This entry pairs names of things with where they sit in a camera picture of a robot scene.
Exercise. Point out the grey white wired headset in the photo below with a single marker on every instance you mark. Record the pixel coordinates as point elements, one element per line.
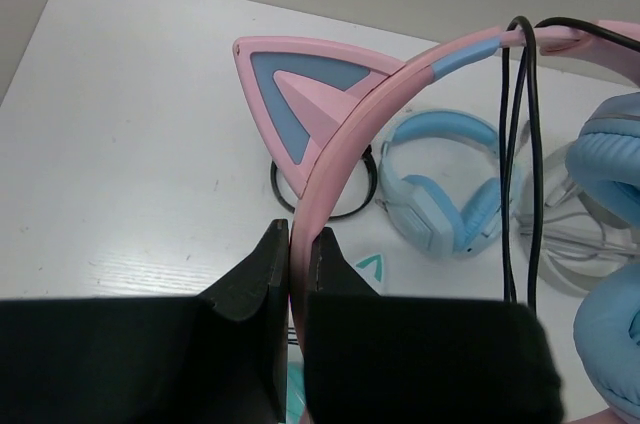
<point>591,205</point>

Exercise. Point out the pink blue cat-ear headphones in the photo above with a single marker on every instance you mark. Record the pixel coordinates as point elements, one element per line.
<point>317,105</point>

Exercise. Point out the teal white cat-ear headphones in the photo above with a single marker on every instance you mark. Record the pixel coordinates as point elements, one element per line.
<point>371,270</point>

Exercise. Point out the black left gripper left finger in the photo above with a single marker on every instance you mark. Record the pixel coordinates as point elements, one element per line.
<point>219,356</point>

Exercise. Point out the small black on-ear headphones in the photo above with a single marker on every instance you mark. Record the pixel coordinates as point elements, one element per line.
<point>359,192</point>

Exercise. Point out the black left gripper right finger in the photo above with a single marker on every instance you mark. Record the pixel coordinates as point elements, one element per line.
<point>370,358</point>

